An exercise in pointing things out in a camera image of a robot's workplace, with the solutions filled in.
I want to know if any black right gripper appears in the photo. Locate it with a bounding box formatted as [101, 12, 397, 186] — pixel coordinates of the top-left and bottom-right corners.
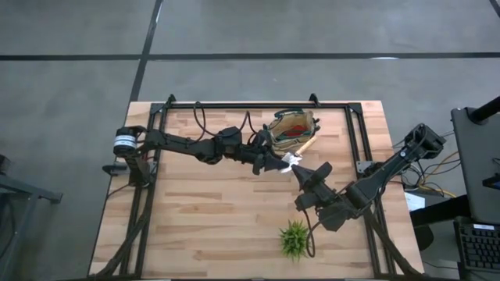
[292, 161, 339, 212]

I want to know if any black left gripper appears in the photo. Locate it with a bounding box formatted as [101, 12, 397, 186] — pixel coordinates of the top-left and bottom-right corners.
[244, 130, 292, 176]

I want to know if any wooden-handled metal garden trowel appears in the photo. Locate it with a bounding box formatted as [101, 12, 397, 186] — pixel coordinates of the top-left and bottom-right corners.
[280, 135, 319, 174]

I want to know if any beige green-trimmed gardening bag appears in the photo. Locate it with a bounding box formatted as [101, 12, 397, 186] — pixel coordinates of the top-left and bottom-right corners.
[267, 108, 321, 152]

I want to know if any green plant in white pot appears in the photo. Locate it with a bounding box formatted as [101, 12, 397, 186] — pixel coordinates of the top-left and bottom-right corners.
[278, 219, 313, 261]

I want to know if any white paper sheet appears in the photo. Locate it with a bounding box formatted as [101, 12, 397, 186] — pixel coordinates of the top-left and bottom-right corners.
[404, 191, 426, 212]

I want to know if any black round stool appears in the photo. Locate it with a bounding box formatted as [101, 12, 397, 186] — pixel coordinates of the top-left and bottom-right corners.
[413, 225, 435, 251]

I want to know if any black keyboard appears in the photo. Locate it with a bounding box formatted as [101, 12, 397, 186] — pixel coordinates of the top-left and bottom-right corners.
[453, 220, 500, 274]

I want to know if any black pole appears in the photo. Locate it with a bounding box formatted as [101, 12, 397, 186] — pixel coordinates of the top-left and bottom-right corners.
[468, 96, 500, 124]

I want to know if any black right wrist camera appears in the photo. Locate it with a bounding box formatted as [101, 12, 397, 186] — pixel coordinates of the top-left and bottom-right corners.
[316, 205, 355, 233]

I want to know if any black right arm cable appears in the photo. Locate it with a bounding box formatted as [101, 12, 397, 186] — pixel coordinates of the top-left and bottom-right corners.
[302, 209, 327, 259]

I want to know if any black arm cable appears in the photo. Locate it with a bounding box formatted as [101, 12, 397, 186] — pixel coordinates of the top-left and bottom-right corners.
[192, 101, 208, 144]
[302, 209, 327, 259]

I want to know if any black metal table frame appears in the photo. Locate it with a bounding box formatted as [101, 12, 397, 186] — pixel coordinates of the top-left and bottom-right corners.
[116, 93, 399, 279]

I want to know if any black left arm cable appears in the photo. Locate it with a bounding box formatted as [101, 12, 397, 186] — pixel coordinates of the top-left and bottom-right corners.
[192, 101, 208, 144]

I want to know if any bundle of loose cables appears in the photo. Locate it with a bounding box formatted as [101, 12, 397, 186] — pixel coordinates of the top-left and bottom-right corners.
[392, 130, 464, 200]

